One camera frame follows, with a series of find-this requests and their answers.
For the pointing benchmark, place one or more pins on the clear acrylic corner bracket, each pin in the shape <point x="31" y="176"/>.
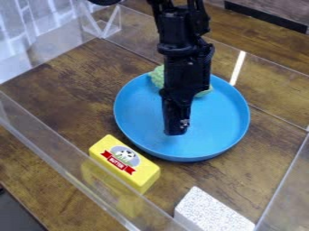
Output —
<point x="100" y="17"/>

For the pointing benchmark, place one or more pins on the blue round tray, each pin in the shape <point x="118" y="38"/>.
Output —
<point x="220" y="121"/>

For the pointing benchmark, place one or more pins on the white sheer curtain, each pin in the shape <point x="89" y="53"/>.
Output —
<point x="39" y="29"/>

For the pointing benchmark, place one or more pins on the green bitter gourd toy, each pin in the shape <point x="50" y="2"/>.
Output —
<point x="157" y="76"/>

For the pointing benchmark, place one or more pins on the clear acrylic enclosure wall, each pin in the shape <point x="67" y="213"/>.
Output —
<point x="57" y="110"/>

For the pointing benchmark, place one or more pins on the yellow butter block toy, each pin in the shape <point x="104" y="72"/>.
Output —
<point x="136" y="169"/>

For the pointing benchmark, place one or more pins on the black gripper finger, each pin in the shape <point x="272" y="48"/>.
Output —
<point x="177" y="111"/>

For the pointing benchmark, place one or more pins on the black baseboard strip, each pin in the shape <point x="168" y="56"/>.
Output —
<point x="280" y="21"/>

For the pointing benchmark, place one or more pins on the white speckled foam block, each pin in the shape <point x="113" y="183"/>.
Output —
<point x="203" y="213"/>

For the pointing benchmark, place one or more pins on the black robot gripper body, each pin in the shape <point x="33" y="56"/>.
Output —
<point x="181" y="25"/>

